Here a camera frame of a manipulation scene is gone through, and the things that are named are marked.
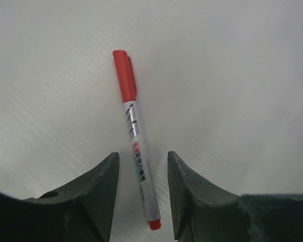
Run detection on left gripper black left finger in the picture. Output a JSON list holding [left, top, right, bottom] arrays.
[[0, 152, 120, 241]]

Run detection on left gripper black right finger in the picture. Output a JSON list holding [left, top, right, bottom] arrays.
[[168, 151, 303, 241]]

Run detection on white pen red end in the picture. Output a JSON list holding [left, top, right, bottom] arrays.
[[124, 101, 161, 230]]

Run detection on red pen cap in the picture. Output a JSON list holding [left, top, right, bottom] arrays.
[[113, 50, 137, 103]]

